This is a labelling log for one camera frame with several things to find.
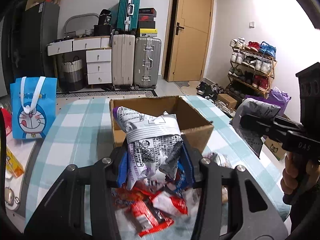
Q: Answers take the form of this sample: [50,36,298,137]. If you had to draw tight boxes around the yellow drink carton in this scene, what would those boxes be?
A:
[6,146,24,178]

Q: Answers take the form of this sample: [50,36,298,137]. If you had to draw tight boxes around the beige suitcase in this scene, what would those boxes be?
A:
[112,34,135,89]

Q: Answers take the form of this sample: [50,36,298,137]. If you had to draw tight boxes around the red gift bag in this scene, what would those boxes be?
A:
[1,107,12,136]

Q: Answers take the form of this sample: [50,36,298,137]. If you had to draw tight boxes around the silver suitcase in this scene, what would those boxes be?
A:
[133,37,162,89]

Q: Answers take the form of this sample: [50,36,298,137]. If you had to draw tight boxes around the white earbud case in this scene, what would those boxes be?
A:
[4,187,20,210]

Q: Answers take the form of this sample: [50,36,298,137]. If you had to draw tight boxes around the right hand on gripper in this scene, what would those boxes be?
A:
[280,152,319,194]

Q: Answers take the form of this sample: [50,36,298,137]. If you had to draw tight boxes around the small cardboard box on floor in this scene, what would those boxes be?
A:
[217,94,238,109]

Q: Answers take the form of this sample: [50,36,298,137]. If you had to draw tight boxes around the grey printed snack bag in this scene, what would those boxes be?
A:
[230,98,280,157]

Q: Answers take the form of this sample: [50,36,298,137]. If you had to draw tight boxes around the stacked shoe boxes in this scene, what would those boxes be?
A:
[136,8,158,37]

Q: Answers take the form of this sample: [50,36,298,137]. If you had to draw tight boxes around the wooden door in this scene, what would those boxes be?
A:
[162,0,214,82]

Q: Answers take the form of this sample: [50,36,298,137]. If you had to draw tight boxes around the woven laundry basket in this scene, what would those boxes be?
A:
[62,56,84,92]

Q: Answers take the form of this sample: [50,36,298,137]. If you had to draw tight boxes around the black refrigerator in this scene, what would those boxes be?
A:
[20,2,60,77]

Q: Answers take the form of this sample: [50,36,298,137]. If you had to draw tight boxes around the teal suitcase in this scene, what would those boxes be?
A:
[116,0,140,32]

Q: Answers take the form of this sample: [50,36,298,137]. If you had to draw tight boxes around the white purple snack bag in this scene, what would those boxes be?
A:
[112,106,183,192]

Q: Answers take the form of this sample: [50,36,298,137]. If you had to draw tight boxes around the white drawer desk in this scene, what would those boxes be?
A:
[47,36,112,85]

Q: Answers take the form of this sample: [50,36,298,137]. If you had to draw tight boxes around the purple gift bag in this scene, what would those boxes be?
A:
[245,87,291,116]

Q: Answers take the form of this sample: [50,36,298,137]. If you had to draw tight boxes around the red white snack packet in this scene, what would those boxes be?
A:
[112,186,188,237]

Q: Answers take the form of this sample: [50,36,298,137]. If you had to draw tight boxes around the brown cardboard box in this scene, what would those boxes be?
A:
[109,95,215,153]

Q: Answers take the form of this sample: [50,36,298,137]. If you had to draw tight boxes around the wooden shoe rack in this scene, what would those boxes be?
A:
[227,37,277,99]

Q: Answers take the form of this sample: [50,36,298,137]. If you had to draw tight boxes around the teal plaid tablecloth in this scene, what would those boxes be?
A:
[24,95,292,238]

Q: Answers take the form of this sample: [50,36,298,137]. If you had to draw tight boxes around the blue doraemon tote bag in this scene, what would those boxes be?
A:
[10,76,57,140]

